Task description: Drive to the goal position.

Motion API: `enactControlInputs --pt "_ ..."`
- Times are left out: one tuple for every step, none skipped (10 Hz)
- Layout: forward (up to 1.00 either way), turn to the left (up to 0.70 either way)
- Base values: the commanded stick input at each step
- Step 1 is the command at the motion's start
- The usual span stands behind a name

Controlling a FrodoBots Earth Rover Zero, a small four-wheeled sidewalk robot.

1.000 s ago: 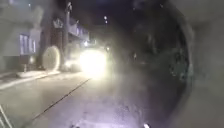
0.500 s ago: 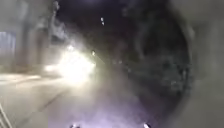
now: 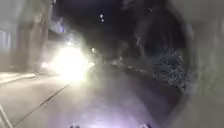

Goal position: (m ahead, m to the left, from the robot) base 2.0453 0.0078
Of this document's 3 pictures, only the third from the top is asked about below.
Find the vehicle with bright headlights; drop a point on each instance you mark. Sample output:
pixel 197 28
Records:
pixel 68 63

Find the grey concrete road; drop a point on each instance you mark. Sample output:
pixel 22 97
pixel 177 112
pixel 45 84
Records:
pixel 86 103

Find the dark bush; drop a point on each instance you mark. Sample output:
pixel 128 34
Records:
pixel 170 70

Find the robot's own part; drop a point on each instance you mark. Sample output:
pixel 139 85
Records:
pixel 145 126
pixel 74 126

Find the pale building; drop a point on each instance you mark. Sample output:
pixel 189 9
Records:
pixel 23 36

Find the raised grey pavement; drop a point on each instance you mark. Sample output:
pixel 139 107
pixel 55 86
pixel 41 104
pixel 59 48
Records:
pixel 15 77

